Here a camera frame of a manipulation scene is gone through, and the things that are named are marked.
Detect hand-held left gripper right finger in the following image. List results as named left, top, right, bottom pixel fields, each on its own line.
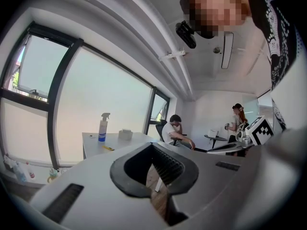
left=152, top=130, right=307, bottom=230

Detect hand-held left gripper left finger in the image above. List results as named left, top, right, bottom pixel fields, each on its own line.
left=28, top=142, right=168, bottom=230

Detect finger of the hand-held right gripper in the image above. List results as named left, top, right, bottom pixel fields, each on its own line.
left=206, top=142, right=246, bottom=156

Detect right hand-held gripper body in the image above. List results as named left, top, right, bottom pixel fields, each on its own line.
left=236, top=115, right=274, bottom=149

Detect beige square tray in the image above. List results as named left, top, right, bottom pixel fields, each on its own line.
left=118, top=129, right=134, bottom=141

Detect small round black table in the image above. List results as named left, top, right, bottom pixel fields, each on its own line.
left=204, top=134, right=228, bottom=150

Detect green and yellow cup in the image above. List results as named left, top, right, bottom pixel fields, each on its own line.
left=47, top=168, right=59, bottom=184

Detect white window ledge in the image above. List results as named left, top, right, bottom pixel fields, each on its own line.
left=0, top=161, right=80, bottom=190

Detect light grey table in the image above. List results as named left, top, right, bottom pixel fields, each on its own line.
left=82, top=131, right=166, bottom=193

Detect white spray bottle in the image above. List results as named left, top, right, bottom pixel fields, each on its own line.
left=97, top=113, right=111, bottom=143

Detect red-capped plastic bottle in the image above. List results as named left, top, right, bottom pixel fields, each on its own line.
left=25, top=161, right=35, bottom=179

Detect black office chair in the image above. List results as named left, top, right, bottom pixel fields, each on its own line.
left=155, top=119, right=188, bottom=146

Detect blue wipes pack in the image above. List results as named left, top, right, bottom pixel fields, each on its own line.
left=11, top=163, right=27, bottom=183

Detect white ceiling pipes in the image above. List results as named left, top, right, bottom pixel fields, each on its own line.
left=91, top=0, right=195, bottom=102

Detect long ceiling lamp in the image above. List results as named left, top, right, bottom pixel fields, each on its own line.
left=220, top=32, right=235, bottom=70

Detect person's black printed top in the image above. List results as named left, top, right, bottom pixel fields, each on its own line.
left=244, top=0, right=303, bottom=91

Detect dark-framed window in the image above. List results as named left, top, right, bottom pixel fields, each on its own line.
left=0, top=20, right=171, bottom=171

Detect person's head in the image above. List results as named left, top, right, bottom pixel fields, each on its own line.
left=179, top=0, right=252, bottom=39

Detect black head-mounted camera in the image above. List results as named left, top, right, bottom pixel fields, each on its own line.
left=176, top=20, right=197, bottom=49

